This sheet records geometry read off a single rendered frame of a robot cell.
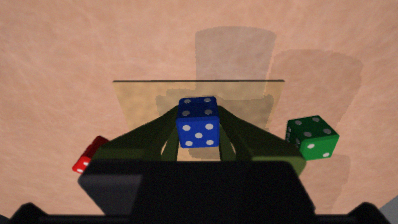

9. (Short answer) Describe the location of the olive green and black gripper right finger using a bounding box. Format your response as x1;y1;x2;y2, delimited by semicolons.
218;105;307;177

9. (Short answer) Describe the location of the tan flat mat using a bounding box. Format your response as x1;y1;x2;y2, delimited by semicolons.
112;80;285;161

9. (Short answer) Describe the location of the green die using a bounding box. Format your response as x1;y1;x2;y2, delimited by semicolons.
285;115;340;161

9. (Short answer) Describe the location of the red die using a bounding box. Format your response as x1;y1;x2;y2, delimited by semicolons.
72;136;109;174

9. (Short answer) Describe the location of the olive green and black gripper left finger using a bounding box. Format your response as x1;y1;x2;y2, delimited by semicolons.
90;105;179;161

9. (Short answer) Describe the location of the blue die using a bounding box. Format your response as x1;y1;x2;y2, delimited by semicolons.
176;96;220;148

